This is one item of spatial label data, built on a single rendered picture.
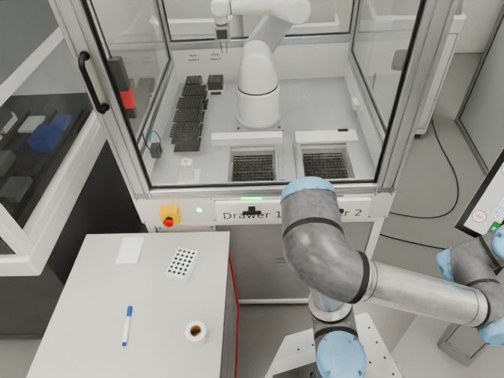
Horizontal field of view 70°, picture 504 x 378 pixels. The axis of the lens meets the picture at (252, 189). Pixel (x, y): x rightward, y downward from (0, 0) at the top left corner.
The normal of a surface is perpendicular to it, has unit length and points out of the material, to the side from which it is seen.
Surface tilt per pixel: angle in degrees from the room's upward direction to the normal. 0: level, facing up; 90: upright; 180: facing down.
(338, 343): 5
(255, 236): 90
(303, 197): 14
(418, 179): 0
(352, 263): 28
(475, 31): 90
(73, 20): 90
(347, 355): 5
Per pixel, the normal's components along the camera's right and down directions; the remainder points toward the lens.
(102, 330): -0.05, -0.70
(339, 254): 0.26, -0.45
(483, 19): -0.08, 0.71
